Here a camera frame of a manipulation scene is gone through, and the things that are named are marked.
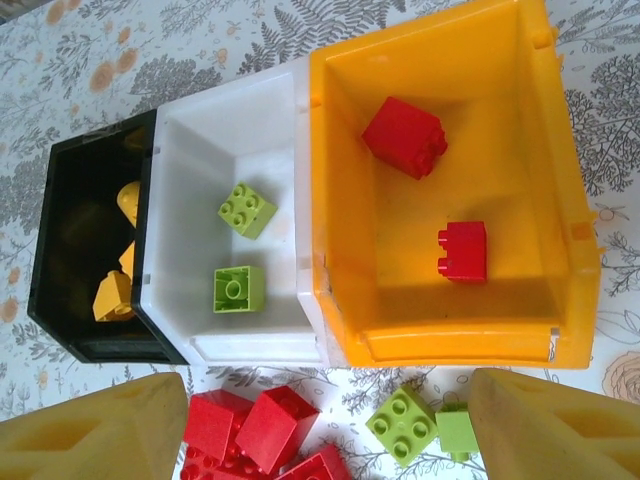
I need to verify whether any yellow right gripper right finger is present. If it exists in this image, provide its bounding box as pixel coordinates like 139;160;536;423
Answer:
468;368;640;480

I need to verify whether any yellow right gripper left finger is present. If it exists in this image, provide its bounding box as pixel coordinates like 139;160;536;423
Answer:
0;372;190;480

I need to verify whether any green lego brick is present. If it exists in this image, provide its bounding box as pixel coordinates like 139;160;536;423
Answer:
217;180;279;241
434;402;474;461
365;385;439;459
212;266;266;315

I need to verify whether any small red lego brick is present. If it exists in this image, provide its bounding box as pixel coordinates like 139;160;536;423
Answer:
437;221;489;284

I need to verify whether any rounded yellow lego brick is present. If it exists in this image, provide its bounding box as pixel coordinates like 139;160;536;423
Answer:
117;180;144;229

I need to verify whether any large red lego brick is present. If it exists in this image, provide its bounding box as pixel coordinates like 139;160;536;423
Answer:
359;97;449;179

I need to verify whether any black plastic storage bin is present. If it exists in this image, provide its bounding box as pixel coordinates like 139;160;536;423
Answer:
27;108;191;366

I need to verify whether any fern and flower print tablecloth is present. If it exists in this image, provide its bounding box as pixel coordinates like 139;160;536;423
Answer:
0;0;640;480

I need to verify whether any yellow plastic storage bin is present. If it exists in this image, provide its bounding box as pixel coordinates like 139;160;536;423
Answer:
297;0;601;371

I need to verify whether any white plastic storage bin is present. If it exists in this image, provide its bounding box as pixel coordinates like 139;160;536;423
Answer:
130;62;334;369

